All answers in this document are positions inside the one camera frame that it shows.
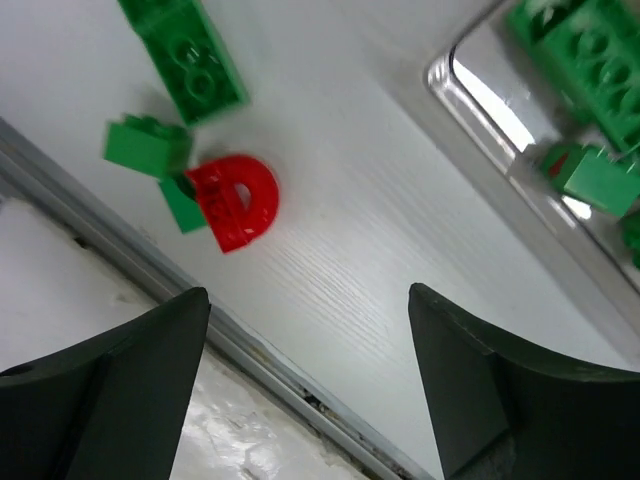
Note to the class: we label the green lego small bottom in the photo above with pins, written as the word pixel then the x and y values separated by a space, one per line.
pixel 179 194

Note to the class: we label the green lego slope small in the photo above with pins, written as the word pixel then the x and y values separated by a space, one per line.
pixel 559 163

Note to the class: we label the red lego arch piece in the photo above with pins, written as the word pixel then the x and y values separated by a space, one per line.
pixel 239 198

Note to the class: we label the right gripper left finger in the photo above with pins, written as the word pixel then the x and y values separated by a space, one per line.
pixel 110 407

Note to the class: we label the clear compartment organizer tray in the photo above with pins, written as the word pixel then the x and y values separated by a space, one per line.
pixel 508 106

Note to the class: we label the green lego square brick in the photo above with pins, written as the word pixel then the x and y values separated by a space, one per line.
pixel 630 234

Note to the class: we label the green lego long brick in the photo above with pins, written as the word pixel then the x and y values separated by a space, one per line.
pixel 589 50

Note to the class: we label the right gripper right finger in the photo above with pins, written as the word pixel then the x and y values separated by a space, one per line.
pixel 503 407

